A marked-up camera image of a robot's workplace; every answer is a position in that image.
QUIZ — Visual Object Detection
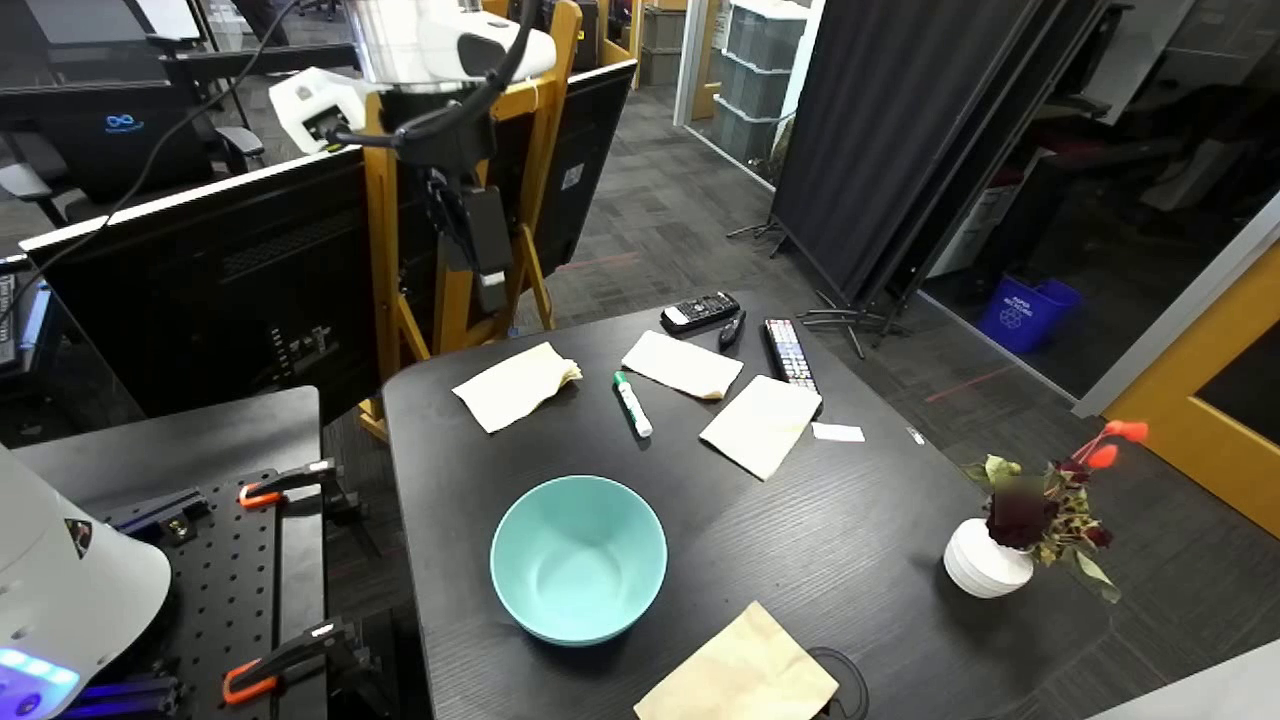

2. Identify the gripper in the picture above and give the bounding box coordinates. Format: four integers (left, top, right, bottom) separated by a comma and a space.
383, 88, 516, 313

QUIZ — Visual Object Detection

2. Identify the wooden easel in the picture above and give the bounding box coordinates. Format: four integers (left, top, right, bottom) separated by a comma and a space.
357, 0, 584, 443

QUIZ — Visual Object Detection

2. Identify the white paper napkin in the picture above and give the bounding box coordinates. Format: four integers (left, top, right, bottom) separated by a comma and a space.
697, 374, 824, 483
620, 329, 746, 402
451, 341, 584, 436

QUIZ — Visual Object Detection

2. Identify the green and white marker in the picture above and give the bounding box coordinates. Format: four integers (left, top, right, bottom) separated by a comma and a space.
611, 370, 655, 440

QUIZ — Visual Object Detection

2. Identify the short black remote control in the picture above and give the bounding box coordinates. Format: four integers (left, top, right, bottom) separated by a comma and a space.
659, 290, 742, 336

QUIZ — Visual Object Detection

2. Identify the large black monitor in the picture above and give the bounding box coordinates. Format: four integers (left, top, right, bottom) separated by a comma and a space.
19, 59, 640, 423

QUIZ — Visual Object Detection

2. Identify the orange and black clamp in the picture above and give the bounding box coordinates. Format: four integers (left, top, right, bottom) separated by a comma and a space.
237, 458, 343, 510
221, 617, 353, 707

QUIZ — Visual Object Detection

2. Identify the stack of grey storage bins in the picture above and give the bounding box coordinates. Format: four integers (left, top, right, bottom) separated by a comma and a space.
711, 0, 813, 167

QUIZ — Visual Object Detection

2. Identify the teal bowl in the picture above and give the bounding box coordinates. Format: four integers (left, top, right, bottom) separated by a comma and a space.
489, 474, 669, 648

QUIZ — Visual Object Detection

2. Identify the long black remote control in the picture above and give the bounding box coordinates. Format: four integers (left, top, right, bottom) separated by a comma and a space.
762, 317, 826, 417

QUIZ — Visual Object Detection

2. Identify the office chair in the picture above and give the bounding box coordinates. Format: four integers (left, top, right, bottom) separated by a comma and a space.
0, 78, 267, 229

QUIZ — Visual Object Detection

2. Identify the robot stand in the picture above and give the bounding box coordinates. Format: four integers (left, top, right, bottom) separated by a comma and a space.
0, 385, 333, 720

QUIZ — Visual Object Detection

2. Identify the black screen divider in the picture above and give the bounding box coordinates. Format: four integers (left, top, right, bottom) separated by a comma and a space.
769, 0, 1136, 306

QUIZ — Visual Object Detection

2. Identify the brown paper napkin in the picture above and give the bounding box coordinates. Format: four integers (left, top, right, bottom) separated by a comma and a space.
632, 600, 841, 720

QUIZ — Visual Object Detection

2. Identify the blue recycling bin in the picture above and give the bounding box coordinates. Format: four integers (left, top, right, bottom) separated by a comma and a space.
976, 274, 1084, 356

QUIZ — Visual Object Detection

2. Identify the white vase with flowers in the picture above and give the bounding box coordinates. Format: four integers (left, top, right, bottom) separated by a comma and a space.
942, 419, 1152, 605

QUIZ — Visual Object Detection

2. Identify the yellow door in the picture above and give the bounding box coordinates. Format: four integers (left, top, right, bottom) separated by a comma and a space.
1102, 262, 1280, 542

